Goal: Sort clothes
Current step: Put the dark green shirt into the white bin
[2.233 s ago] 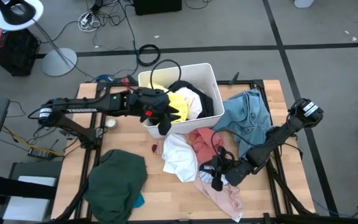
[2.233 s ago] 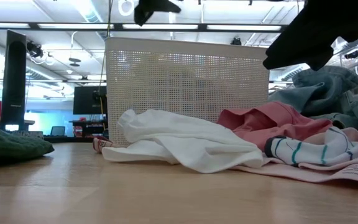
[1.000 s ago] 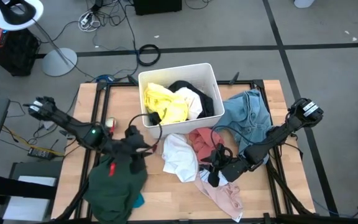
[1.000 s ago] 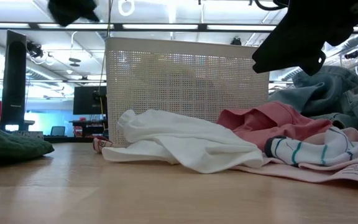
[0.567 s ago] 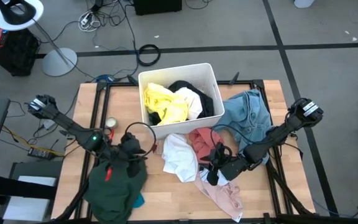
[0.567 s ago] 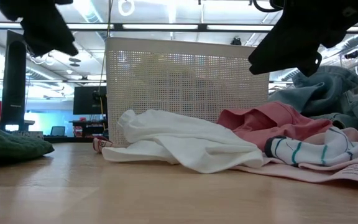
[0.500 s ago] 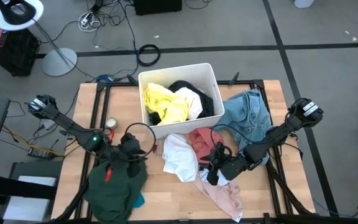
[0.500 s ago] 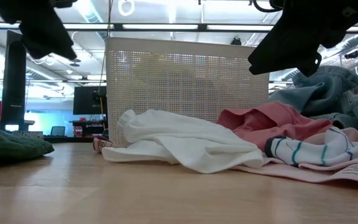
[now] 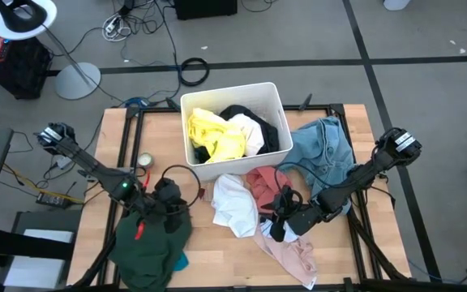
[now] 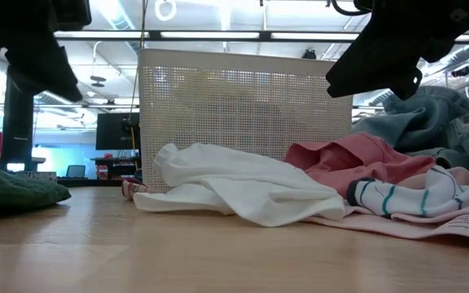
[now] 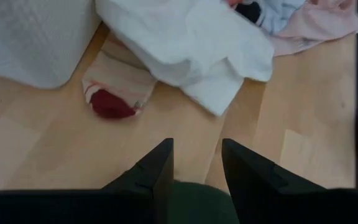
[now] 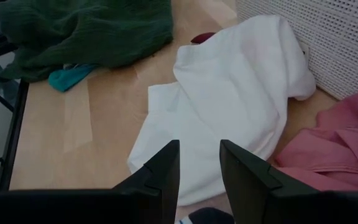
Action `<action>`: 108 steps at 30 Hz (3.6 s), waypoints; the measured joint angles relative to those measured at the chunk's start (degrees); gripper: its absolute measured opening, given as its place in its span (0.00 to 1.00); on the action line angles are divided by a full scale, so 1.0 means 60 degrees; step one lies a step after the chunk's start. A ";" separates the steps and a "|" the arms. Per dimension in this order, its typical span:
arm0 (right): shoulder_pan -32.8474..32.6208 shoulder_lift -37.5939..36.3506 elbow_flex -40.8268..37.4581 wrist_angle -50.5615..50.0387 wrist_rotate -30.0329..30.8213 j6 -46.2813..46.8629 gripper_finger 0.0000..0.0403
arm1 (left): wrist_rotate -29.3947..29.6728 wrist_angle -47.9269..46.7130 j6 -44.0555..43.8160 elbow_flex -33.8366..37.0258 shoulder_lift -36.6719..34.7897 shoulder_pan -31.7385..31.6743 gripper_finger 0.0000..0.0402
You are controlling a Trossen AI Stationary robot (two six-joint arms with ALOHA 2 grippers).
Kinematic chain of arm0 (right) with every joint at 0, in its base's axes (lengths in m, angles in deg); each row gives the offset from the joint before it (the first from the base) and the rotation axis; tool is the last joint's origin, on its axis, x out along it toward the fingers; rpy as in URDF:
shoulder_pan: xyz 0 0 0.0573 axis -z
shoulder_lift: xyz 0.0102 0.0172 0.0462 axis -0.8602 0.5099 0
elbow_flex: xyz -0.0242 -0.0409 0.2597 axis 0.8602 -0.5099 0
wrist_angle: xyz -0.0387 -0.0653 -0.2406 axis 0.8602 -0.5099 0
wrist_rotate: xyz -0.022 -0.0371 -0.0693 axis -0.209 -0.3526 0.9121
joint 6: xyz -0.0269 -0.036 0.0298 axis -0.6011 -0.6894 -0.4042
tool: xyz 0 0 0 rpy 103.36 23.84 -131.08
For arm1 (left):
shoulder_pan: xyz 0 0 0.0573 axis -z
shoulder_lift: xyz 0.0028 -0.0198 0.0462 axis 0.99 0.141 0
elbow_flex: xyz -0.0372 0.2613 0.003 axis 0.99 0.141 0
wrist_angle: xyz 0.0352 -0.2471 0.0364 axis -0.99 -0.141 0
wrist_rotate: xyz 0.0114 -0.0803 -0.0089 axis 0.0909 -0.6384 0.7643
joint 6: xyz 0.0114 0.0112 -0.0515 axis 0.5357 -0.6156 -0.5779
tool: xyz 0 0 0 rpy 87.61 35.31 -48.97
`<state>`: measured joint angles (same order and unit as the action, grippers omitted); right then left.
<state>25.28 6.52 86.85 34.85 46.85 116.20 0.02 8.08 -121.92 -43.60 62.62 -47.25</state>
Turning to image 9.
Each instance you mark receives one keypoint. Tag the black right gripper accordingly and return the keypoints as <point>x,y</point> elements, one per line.
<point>296,219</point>

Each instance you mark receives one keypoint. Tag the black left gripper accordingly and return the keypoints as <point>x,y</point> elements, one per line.
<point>170,198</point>

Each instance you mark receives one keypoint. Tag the teal sock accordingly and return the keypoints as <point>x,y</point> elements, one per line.
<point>182,263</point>

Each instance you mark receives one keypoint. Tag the dark green shirt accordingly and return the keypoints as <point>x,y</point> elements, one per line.
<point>148,259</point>

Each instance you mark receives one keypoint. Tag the coral pink shirt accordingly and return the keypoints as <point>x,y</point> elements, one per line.
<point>264,184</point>

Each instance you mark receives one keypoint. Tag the white shirt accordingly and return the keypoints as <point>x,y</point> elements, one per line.
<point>233,203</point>

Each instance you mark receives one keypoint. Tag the white perforated laundry basket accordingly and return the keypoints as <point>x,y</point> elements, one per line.
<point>237,168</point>

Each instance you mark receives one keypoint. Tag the light blue denim jeans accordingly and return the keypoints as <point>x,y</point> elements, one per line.
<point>322,150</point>

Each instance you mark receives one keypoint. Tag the neon yellow shirt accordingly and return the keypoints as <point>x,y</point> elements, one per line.
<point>213,138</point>

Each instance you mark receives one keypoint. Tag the black garment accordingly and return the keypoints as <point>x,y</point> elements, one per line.
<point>270,138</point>

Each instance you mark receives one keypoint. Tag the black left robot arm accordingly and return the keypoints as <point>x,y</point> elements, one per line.
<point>91,164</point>

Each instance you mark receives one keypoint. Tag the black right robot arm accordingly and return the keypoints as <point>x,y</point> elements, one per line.
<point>359,174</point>

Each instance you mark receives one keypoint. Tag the blue white striped sock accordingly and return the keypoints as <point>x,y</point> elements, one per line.
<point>291,236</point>

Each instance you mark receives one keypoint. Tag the pale pink garment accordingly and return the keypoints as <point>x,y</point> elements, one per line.
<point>290,255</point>

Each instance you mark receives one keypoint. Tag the white handwritten paper label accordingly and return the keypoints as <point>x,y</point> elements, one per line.
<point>310,284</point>

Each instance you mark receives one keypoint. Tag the small speckled ceramic bowl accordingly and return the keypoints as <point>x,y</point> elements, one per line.
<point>145,160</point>

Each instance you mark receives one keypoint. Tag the white garment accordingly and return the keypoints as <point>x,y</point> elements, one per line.
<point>251,136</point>

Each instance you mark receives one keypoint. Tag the black power adapter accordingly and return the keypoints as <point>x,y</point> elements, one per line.
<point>53,200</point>

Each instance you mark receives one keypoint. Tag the grey side cabinet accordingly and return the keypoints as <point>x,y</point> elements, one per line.
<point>35,269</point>

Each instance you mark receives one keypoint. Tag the white floor lamp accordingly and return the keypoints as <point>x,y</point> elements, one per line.
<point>77,81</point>

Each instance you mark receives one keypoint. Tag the white power strip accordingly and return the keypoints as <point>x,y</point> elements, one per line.
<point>112,24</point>

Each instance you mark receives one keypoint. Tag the black storage crate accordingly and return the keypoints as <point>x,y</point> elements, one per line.
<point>22,73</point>

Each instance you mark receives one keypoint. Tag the black box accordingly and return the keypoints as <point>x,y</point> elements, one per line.
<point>205,9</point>

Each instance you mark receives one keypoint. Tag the white floor object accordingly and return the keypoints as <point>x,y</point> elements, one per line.
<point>395,4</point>

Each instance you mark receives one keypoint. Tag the black aluminium table frame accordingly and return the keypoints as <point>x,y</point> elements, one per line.
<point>132,111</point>

